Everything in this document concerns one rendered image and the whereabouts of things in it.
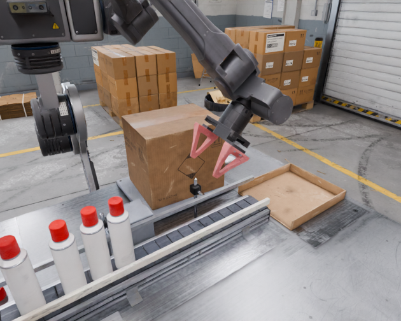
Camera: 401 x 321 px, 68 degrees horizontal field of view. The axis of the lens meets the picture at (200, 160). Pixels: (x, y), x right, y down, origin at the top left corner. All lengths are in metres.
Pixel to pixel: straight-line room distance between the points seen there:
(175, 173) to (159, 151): 0.11
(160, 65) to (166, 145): 3.08
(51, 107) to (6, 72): 4.93
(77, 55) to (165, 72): 2.36
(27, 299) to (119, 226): 0.23
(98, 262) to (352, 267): 0.68
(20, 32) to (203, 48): 0.61
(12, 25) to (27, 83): 5.01
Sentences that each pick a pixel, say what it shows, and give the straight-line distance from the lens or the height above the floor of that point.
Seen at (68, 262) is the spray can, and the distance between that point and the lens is 0.72.
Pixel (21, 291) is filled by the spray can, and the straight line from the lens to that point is 0.75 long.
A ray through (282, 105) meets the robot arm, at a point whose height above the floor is 1.32.
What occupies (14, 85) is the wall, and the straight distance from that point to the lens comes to 6.04.
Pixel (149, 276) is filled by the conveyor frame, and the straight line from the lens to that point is 0.84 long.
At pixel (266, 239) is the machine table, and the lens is 0.98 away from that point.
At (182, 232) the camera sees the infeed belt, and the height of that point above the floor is 0.88.
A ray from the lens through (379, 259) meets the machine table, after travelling 1.04.
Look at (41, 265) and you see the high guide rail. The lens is 0.80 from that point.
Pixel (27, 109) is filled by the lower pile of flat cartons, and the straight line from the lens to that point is 4.97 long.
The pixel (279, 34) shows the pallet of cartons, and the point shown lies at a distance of 4.04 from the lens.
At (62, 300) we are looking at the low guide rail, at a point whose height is 0.91.
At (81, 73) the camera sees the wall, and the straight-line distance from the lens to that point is 6.06.
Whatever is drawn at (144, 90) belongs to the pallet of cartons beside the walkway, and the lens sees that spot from 3.96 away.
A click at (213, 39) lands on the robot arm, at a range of 0.57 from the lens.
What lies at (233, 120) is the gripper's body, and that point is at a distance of 0.62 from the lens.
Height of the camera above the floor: 1.49
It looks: 29 degrees down
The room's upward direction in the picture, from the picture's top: straight up
